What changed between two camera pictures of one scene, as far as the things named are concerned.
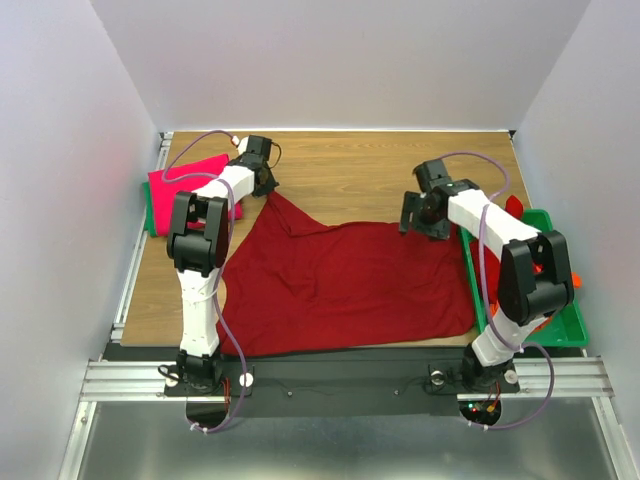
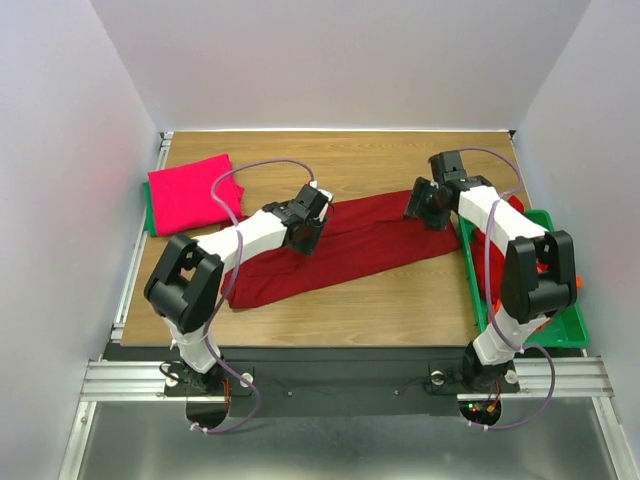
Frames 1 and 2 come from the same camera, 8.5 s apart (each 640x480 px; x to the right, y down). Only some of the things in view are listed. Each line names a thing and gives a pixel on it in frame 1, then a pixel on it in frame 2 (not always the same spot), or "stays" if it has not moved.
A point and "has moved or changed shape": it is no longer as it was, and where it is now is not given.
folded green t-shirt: x=147 y=221 stays
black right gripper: x=414 y=214 -> x=417 y=201
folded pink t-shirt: x=166 y=183 stays
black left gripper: x=268 y=186 -> x=310 y=246
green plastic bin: x=564 y=329 stays
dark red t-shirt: x=292 y=285 has moved or changed shape
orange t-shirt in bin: x=539 y=268 stays
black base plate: x=346 y=381 stays
